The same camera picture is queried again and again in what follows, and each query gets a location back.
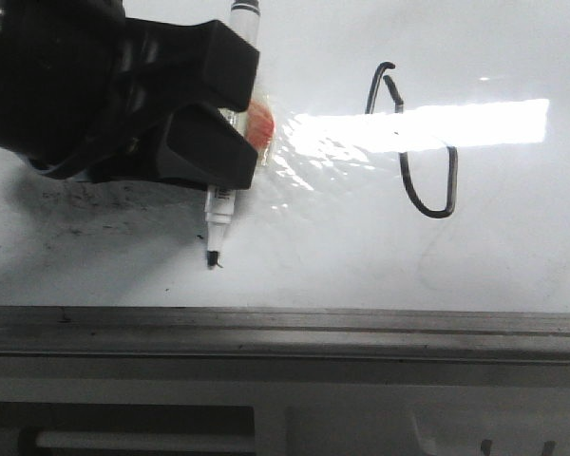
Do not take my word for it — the white whiteboard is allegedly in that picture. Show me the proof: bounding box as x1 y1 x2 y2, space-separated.
0 1 570 313

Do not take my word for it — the grey table base panel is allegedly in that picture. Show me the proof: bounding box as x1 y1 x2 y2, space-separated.
0 356 570 455

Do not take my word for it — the grey aluminium whiteboard frame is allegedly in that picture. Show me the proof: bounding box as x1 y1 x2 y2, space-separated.
0 306 570 363

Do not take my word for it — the red round magnet taped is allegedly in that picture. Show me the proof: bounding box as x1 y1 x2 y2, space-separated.
244 92 276 166

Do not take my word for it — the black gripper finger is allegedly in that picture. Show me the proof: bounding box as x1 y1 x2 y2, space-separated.
92 105 257 189

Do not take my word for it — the white whiteboard marker pen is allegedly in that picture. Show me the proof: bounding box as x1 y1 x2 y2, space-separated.
205 0 261 269

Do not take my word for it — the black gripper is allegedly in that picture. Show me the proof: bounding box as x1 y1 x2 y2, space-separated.
0 1 259 180

